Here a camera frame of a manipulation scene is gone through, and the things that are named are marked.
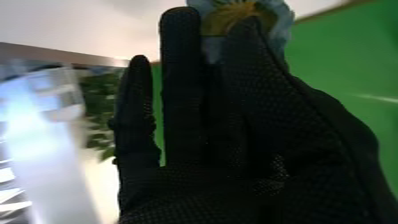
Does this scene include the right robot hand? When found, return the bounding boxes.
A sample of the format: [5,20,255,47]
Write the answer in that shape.
[106,5,398,224]

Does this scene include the pale blue flower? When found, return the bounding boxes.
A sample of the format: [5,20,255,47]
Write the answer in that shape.
[184,0,296,65]

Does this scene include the green plant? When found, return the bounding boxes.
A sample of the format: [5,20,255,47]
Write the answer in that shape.
[78,67,127,163]

